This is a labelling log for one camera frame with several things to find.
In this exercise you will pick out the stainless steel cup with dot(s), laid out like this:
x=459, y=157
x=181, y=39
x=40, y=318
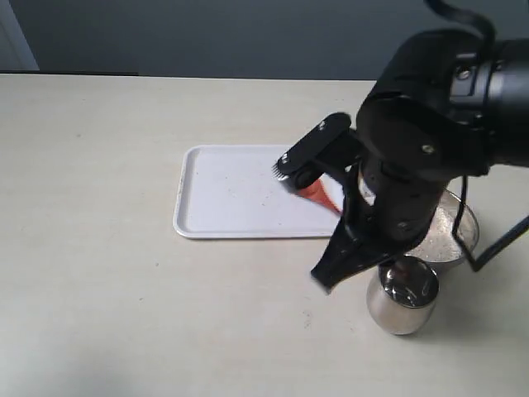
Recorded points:
x=402, y=294

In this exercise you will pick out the white rice in bowl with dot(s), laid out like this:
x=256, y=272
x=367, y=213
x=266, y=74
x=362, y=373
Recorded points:
x=442, y=244

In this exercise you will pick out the brown wooden spoon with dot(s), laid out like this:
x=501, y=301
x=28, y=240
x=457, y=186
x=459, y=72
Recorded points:
x=316, y=193

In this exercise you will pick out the black flat gripper finger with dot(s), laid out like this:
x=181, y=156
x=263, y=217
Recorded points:
x=328, y=149

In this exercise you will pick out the steel bowl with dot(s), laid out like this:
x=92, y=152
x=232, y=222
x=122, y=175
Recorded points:
x=469, y=223

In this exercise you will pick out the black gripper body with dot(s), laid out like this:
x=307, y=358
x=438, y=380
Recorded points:
x=422, y=125

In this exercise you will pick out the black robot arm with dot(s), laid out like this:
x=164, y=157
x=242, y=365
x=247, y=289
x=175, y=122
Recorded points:
x=506, y=110

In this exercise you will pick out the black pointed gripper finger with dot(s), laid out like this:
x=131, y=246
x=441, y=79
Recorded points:
x=357, y=244

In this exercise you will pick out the white rectangular plastic tray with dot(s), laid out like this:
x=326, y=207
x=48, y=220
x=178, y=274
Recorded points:
x=229, y=192

